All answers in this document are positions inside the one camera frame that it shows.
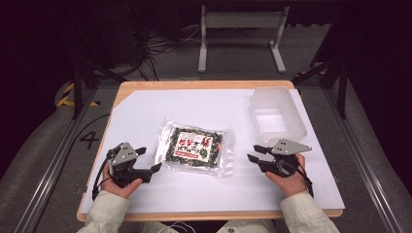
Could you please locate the translucent plastic container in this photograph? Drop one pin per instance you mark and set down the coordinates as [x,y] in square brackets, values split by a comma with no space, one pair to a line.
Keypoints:
[278,115]

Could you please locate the yellow black hazard tape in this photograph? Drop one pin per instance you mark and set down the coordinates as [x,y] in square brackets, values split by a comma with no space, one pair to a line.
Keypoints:
[66,95]

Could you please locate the white sheet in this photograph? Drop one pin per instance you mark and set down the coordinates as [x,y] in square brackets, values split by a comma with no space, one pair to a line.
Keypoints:
[200,106]

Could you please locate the black metal stand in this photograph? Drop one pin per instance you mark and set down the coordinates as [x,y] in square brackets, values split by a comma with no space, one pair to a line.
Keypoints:
[340,84]
[77,87]

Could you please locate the person's right hand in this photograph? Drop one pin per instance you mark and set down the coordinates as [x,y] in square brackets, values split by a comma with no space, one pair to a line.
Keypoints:
[289,185]

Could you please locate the aluminium rail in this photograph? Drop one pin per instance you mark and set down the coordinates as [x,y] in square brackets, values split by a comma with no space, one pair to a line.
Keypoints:
[48,181]
[366,168]

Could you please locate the person's left hand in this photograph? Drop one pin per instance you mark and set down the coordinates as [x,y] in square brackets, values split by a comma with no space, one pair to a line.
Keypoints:
[120,191]

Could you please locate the wooden table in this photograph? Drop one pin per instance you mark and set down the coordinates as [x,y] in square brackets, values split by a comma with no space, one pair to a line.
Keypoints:
[194,84]

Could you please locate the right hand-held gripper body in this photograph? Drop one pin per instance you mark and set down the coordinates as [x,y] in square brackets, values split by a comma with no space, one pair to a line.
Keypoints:
[285,149]

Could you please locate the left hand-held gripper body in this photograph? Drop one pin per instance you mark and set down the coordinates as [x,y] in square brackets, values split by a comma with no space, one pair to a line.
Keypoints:
[124,156]

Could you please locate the clear seaweed snack packet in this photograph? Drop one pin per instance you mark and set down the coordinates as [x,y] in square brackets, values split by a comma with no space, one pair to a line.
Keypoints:
[194,148]

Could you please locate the white metal stand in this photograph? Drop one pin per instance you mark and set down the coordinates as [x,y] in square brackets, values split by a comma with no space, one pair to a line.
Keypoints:
[243,20]

